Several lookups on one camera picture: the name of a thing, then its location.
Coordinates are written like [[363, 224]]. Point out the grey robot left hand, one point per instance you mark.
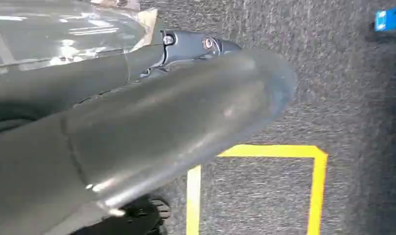
[[158, 123]]

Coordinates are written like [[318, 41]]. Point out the black robot foot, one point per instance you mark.
[[142, 217]]

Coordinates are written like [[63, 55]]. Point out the blue metal shelf rack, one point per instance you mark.
[[390, 18]]

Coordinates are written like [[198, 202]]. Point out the yellow floor tape rectangle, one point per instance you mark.
[[317, 194]]

